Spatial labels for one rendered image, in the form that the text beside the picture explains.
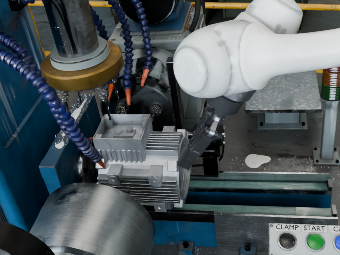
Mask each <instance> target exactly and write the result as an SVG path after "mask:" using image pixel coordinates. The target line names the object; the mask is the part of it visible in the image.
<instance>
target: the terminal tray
mask: <svg viewBox="0 0 340 255"><path fill-rule="evenodd" d="M107 116H108V114H105V115H104V117H103V119H102V121H101V122H100V124H99V126H98V128H97V130H96V132H95V134H94V136H93V143H94V146H95V148H96V149H97V150H98V151H99V154H101V156H102V158H103V159H106V162H108V161H109V160H110V162H113V161H114V160H115V162H118V161H120V162H123V161H125V162H126V163H127V162H128V161H130V163H132V162H133V161H135V163H137V162H138V161H140V163H143V161H145V159H146V153H145V150H146V146H147V145H146V144H147V140H148V138H149V135H150V134H151V132H152V131H153V126H152V121H151V116H150V114H111V119H112V120H109V118H106V117H107ZM143 116H146V118H143ZM97 135H100V136H99V137H97ZM136 135H139V136H138V137H135V136H136Z"/></svg>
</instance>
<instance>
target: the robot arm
mask: <svg viewBox="0 0 340 255"><path fill-rule="evenodd" d="M302 16H303V12H302V10H301V8H300V7H299V5H298V4H297V2H296V1H295V0H253V1H252V2H251V3H250V4H249V6H248V7H247V9H246V10H245V12H241V13H240V14H239V15H238V16H237V17H236V18H235V19H234V20H229V21H225V22H220V23H216V24H212V25H209V26H206V27H203V28H201V29H199V30H196V31H194V32H193V33H191V34H190V35H188V36H187V37H186V38H185V39H184V40H183V41H182V42H181V43H180V44H179V46H178V47H177V49H176V51H175V53H174V56H173V61H174V62H173V70H174V75H175V78H176V80H177V82H178V84H179V86H180V87H181V89H182V90H184V91H185V92H186V93H188V94H190V95H192V96H195V97H199V98H206V99H207V101H208V103H209V104H208V106H207V108H206V110H205V112H204V114H203V116H202V118H201V120H200V122H199V124H198V126H197V127H196V129H195V131H194V133H193V134H194V136H193V137H192V139H191V141H192V142H191V141H190V142H189V143H188V145H187V147H186V149H185V151H184V152H183V154H182V156H181V158H180V159H179V161H178V166H179V167H182V168H184V169H186V170H189V169H190V168H191V166H192V165H193V163H194V161H195V160H196V158H197V157H198V156H201V155H202V153H203V152H204V151H205V149H206V148H207V147H208V146H209V144H210V143H211V142H212V140H213V139H214V138H216V137H217V136H218V132H217V129H218V128H219V126H220V125H221V124H223V122H224V120H225V118H226V117H225V115H234V114H236V113H237V112H238V111H239V109H240V108H241V106H242V105H243V103H244V102H246V101H249V100H250V99H251V98H252V96H253V95H254V93H255V92H256V90H260V89H262V88H264V87H265V86H266V84H267V83H268V81H269V80H270V79H271V78H273V77H275V76H279V75H285V74H291V73H299V72H307V71H314V70H321V69H328V68H335V67H340V28H337V29H331V30H325V31H317V32H310V33H300V34H297V32H298V30H299V27H300V24H301V20H302Z"/></svg>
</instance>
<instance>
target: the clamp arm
mask: <svg viewBox="0 0 340 255"><path fill-rule="evenodd" d="M173 62H174V61H173V57H168V58H167V61H166V65H165V71H167V73H168V80H169V87H170V92H171V98H172V105H173V112H174V115H173V122H175V125H176V131H177V129H185V124H184V116H183V108H182V101H181V93H180V86H179V84H178V82H177V80H176V78H175V75H174V70H173Z"/></svg>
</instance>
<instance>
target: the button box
mask: <svg viewBox="0 0 340 255"><path fill-rule="evenodd" d="M283 233H290V234H292V235H293V236H294V237H295V246H294V247H293V248H291V249H286V248H283V247H282V246H281V245H280V243H279V238H280V236H281V235H282V234H283ZM311 234H318V235H320V236H321V237H322V239H323V241H324V244H323V247H322V248H321V249H320V250H312V249H310V248H309V247H308V245H307V238H308V237H309V236H310V235H311ZM338 236H340V226H337V225H310V224H283V223H269V224H268V255H340V250H338V249H337V247H336V246H335V239H336V238H337V237H338Z"/></svg>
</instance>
